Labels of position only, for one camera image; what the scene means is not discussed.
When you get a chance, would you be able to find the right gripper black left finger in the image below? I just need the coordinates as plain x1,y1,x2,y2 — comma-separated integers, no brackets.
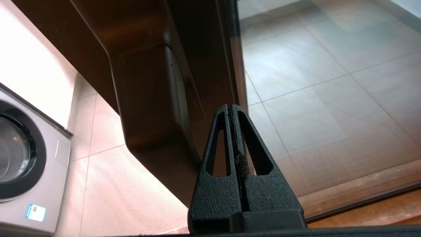
187,105,242,233

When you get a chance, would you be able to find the dark brown sliding glass door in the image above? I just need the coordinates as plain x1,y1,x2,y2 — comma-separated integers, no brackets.
12,0,421,227

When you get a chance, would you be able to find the silver front-load washing machine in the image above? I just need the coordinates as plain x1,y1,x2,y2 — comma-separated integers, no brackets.
0,82,73,236

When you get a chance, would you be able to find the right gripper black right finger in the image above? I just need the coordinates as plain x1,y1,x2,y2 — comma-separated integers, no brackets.
230,105,304,213

